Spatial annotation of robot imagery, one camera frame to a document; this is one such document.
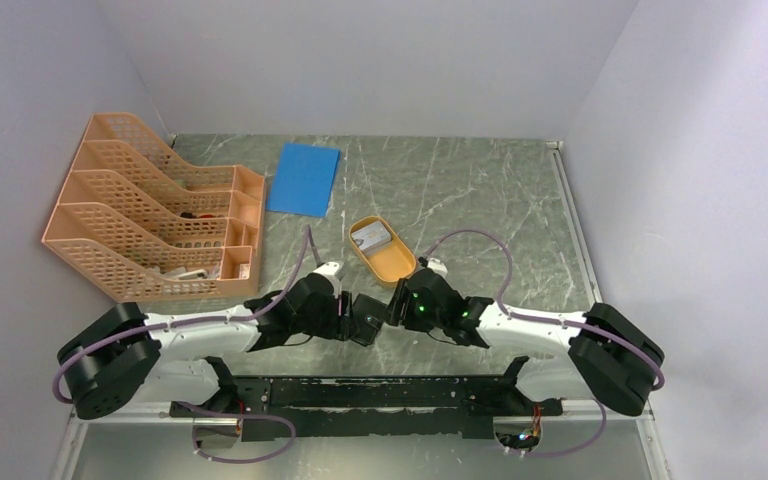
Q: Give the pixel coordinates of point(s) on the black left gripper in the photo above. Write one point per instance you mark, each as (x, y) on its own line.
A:
(339, 325)

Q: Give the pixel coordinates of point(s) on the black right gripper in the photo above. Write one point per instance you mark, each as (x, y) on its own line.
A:
(394, 317)

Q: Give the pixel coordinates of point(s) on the black leather card holder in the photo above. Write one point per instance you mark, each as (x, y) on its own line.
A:
(367, 317)

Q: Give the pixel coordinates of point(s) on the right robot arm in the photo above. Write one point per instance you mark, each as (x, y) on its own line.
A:
(596, 354)

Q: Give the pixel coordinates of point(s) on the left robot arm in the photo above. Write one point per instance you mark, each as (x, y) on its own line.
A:
(129, 357)

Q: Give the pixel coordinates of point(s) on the white VIP card stack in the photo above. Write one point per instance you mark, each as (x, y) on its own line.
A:
(371, 237)

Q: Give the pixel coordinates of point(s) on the yellow oval tray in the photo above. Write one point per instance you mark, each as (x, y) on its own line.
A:
(390, 263)

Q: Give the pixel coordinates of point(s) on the blue folder sheet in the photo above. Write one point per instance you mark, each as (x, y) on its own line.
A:
(303, 180)

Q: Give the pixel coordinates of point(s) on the peach plastic file organizer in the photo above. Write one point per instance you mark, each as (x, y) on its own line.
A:
(128, 209)

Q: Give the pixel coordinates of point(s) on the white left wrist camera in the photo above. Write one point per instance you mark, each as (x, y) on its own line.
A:
(332, 270)

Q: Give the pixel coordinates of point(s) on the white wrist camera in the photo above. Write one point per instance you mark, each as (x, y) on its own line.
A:
(332, 270)
(435, 265)

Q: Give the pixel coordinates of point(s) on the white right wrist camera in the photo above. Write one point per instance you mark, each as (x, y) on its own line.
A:
(435, 265)

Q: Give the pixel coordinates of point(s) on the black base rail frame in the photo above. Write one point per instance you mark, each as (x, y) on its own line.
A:
(334, 406)

